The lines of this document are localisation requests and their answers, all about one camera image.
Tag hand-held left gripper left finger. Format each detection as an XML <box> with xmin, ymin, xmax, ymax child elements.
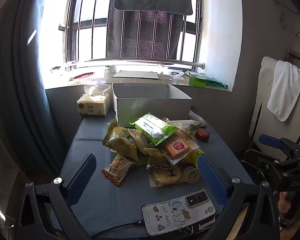
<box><xmin>15</xmin><ymin>153</ymin><xmax>97</xmax><ymax>240</ymax></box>

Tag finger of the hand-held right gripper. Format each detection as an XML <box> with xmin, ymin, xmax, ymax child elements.
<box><xmin>258</xmin><ymin>134</ymin><xmax>300</xmax><ymax>153</ymax></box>
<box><xmin>244</xmin><ymin>149</ymin><xmax>282</xmax><ymax>172</ymax></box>

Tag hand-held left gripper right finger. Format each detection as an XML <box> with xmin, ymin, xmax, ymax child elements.
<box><xmin>197</xmin><ymin>154</ymin><xmax>280</xmax><ymax>240</ymax></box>

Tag orange checkered snack packet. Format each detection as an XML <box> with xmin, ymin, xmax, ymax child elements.
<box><xmin>101</xmin><ymin>153</ymin><xmax>135</xmax><ymax>187</ymax></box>

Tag orange snack packet clear wrap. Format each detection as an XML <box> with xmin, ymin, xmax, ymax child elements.
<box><xmin>162</xmin><ymin>132</ymin><xmax>205</xmax><ymax>166</ymax></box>

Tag beige biscuit packet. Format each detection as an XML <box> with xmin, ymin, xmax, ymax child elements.
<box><xmin>147</xmin><ymin>165</ymin><xmax>188</xmax><ymax>188</ymax></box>

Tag yellow green snack bag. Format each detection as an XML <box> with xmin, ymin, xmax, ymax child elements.
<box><xmin>102</xmin><ymin>120</ymin><xmax>139</xmax><ymax>162</ymax></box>

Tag small yellow snack packet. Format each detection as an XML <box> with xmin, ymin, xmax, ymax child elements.
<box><xmin>144</xmin><ymin>148</ymin><xmax>168</xmax><ymax>167</ymax></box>

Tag long green snack packet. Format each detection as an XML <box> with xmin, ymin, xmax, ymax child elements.
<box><xmin>129</xmin><ymin>112</ymin><xmax>179</xmax><ymax>147</ymax></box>

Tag white cardboard box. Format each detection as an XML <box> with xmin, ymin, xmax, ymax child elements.
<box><xmin>112</xmin><ymin>82</ymin><xmax>193</xmax><ymax>128</ymax></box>

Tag person's right hand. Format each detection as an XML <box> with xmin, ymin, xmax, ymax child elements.
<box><xmin>277</xmin><ymin>192</ymin><xmax>292</xmax><ymax>212</ymax></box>

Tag white chair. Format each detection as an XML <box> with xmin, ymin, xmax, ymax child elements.
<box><xmin>249</xmin><ymin>56</ymin><xmax>300</xmax><ymax>160</ymax></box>

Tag small red packet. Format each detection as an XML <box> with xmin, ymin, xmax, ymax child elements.
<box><xmin>196</xmin><ymin>128</ymin><xmax>210</xmax><ymax>141</ymax></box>

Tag smartphone with cartoon case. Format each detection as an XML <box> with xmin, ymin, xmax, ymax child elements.
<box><xmin>141</xmin><ymin>189</ymin><xmax>217</xmax><ymax>237</ymax></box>

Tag white towel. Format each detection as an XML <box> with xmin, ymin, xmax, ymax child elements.
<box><xmin>267</xmin><ymin>60</ymin><xmax>300</xmax><ymax>122</ymax></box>

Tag blue grey fabric mat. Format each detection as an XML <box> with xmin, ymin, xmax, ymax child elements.
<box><xmin>50</xmin><ymin>107</ymin><xmax>255</xmax><ymax>240</ymax></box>

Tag white plastic object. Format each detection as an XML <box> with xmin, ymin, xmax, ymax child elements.
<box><xmin>189</xmin><ymin>109</ymin><xmax>207</xmax><ymax>128</ymax></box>

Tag soft tissue pack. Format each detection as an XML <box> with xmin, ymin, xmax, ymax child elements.
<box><xmin>77</xmin><ymin>84</ymin><xmax>112</xmax><ymax>117</ymax></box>

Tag green plastic bag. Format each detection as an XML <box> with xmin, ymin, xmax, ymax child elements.
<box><xmin>205</xmin><ymin>78</ymin><xmax>228</xmax><ymax>89</ymax></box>

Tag green plastic container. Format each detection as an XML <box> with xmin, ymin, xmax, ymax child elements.
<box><xmin>189</xmin><ymin>72</ymin><xmax>208</xmax><ymax>88</ymax></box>

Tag dark curtain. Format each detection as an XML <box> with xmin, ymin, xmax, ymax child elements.
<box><xmin>0</xmin><ymin>0</ymin><xmax>75</xmax><ymax>180</ymax></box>

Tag flat cardboard sheet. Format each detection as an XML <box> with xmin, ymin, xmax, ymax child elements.
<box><xmin>112</xmin><ymin>70</ymin><xmax>163</xmax><ymax>80</ymax></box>

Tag window security bars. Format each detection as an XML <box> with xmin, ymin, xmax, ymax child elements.
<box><xmin>64</xmin><ymin>0</ymin><xmax>205</xmax><ymax>64</ymax></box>

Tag black charging cable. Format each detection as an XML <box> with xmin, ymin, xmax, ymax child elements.
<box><xmin>91</xmin><ymin>219</ymin><xmax>146</xmax><ymax>239</ymax></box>

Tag red beaded string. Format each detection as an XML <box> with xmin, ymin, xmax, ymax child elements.
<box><xmin>69</xmin><ymin>72</ymin><xmax>94</xmax><ymax>81</ymax></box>

